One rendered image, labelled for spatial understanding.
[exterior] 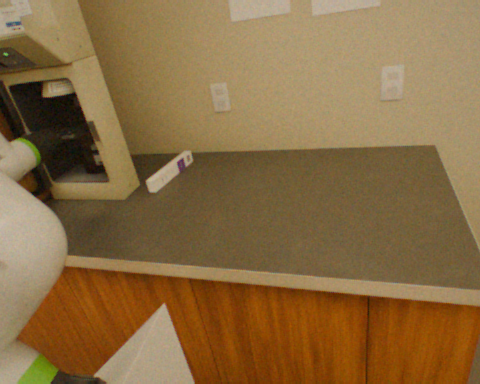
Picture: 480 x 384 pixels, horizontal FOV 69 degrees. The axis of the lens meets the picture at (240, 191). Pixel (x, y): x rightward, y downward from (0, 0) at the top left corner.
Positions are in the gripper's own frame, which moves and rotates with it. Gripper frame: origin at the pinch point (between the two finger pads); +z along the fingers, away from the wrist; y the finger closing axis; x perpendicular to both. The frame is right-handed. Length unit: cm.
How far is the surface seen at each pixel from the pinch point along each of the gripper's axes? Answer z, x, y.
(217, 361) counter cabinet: -38, 68, -51
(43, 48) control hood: -17.8, -26.1, -13.1
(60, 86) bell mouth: -7.4, -14.1, -3.2
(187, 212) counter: -17, 26, -42
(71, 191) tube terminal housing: -10.5, 22.6, 8.1
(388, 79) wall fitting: 32, 3, -102
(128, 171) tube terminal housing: -3.2, 18.4, -13.9
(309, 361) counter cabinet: -38, 61, -80
